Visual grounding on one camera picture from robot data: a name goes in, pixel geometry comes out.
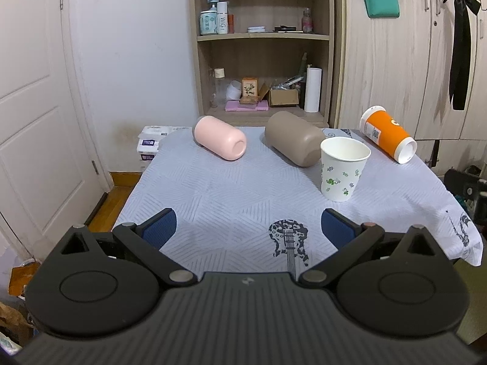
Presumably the orange bag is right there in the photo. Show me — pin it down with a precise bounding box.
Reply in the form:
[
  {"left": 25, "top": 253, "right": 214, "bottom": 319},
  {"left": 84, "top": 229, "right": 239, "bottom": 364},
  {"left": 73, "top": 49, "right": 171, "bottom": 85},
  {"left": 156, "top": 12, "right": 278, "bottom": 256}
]
[{"left": 9, "top": 260, "right": 40, "bottom": 297}]

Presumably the open cardboard box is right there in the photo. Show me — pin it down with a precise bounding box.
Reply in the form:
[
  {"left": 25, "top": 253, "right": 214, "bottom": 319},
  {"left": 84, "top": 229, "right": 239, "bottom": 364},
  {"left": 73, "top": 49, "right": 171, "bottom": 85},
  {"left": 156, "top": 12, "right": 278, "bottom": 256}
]
[{"left": 259, "top": 83, "right": 300, "bottom": 107}]

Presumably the wooden shelf unit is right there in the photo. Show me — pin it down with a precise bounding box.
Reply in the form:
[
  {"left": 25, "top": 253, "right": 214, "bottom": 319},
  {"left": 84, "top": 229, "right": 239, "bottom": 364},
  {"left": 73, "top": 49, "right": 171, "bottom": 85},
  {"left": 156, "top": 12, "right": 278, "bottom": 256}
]
[{"left": 188, "top": 0, "right": 341, "bottom": 128}]

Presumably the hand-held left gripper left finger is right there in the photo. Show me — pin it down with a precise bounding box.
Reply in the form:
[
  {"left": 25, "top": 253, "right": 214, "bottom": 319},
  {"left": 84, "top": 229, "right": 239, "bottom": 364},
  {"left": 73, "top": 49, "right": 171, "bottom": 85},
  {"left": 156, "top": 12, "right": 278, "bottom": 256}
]
[{"left": 57, "top": 208, "right": 198, "bottom": 287}]

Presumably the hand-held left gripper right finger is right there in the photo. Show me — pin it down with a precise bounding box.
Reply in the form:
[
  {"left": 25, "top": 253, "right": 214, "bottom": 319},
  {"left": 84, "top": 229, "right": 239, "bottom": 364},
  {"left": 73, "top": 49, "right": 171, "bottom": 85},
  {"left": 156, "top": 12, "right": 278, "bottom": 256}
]
[{"left": 299, "top": 208, "right": 439, "bottom": 287}]

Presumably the white door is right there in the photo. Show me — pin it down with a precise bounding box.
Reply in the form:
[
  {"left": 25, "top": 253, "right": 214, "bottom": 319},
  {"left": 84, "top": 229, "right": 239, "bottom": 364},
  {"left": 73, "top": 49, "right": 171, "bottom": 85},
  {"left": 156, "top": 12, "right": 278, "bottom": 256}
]
[{"left": 0, "top": 0, "right": 111, "bottom": 252}]

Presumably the flat pink box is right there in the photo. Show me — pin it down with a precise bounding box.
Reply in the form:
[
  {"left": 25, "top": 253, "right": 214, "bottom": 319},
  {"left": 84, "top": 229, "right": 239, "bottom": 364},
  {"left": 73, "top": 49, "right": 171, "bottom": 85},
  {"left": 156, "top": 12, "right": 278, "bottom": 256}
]
[{"left": 225, "top": 100, "right": 270, "bottom": 112}]

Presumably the flower print box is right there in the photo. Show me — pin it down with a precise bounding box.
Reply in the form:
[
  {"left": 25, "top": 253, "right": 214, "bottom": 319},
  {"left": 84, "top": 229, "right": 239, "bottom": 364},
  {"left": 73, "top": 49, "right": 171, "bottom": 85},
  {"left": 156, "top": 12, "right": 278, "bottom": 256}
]
[{"left": 240, "top": 78, "right": 260, "bottom": 104}]

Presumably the orange paper cup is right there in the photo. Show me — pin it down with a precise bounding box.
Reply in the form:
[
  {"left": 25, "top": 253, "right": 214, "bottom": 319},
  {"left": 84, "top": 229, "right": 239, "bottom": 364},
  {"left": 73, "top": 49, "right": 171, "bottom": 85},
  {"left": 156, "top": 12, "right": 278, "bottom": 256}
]
[{"left": 359, "top": 105, "right": 418, "bottom": 164}]

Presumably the black ribbon bow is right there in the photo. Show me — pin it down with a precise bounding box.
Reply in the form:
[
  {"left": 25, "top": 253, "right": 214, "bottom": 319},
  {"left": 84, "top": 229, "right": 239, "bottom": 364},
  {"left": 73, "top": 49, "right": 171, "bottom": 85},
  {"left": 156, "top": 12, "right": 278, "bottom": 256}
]
[{"left": 442, "top": 0, "right": 482, "bottom": 111}]

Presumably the brown paper bag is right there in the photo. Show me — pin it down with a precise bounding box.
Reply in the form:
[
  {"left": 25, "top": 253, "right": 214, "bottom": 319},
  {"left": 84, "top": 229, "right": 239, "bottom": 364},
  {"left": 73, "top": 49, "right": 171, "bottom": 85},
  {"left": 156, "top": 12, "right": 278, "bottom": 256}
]
[{"left": 0, "top": 302, "right": 35, "bottom": 346}]

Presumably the light wood wardrobe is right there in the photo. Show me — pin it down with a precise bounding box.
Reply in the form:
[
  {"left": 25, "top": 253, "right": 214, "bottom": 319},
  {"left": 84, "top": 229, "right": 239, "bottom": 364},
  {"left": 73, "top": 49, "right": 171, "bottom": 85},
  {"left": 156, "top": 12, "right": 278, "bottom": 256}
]
[{"left": 335, "top": 0, "right": 487, "bottom": 141}]

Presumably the clear bottle beige cap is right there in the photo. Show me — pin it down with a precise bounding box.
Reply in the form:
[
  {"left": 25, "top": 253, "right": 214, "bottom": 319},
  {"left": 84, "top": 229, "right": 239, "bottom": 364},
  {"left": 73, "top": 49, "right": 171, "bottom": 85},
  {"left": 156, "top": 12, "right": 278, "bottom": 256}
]
[{"left": 212, "top": 68, "right": 226, "bottom": 108}]

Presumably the taupe cup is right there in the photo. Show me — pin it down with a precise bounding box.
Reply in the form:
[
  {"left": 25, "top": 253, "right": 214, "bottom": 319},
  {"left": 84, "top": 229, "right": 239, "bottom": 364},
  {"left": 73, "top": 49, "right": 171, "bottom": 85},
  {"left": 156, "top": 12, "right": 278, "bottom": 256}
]
[{"left": 265, "top": 111, "right": 327, "bottom": 167}]

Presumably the tissue pack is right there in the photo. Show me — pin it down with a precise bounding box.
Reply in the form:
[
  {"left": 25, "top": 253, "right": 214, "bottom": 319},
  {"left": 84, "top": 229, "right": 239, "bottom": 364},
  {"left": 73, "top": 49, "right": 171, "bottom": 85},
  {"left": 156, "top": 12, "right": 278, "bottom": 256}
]
[
  {"left": 136, "top": 139, "right": 160, "bottom": 161},
  {"left": 138, "top": 125, "right": 193, "bottom": 142}
]

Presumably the white floral paper cup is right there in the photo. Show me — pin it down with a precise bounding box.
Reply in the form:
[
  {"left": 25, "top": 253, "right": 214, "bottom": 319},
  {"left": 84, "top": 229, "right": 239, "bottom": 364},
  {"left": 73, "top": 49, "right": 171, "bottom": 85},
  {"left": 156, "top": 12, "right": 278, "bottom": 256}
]
[{"left": 320, "top": 137, "right": 371, "bottom": 202}]

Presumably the pink cup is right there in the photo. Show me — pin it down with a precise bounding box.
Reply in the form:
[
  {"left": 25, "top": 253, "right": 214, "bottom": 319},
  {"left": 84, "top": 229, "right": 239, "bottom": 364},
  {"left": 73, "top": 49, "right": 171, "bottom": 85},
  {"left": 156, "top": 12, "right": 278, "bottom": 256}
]
[{"left": 193, "top": 115, "right": 247, "bottom": 161}]

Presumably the black equipment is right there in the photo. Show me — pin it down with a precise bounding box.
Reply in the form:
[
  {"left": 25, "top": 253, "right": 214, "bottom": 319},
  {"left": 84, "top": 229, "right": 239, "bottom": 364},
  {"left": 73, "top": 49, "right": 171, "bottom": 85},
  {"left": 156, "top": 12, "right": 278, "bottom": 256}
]
[{"left": 443, "top": 165, "right": 487, "bottom": 217}]

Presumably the grey guitar print tablecloth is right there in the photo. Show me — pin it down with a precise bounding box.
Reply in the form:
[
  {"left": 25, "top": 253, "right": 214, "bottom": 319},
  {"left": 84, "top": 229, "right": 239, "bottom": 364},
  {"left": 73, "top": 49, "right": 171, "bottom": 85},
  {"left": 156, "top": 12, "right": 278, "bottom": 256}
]
[{"left": 112, "top": 125, "right": 487, "bottom": 274}]

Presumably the tall white bottle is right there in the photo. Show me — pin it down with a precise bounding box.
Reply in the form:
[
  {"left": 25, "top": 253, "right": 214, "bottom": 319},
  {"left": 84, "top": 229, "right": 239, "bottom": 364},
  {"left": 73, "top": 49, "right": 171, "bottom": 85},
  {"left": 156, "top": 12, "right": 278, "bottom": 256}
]
[{"left": 216, "top": 2, "right": 229, "bottom": 35}]

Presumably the white paper towel roll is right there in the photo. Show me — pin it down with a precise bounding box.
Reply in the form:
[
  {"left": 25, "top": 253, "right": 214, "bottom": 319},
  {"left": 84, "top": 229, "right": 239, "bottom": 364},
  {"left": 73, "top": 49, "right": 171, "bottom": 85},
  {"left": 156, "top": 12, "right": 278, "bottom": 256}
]
[{"left": 304, "top": 67, "right": 323, "bottom": 113}]

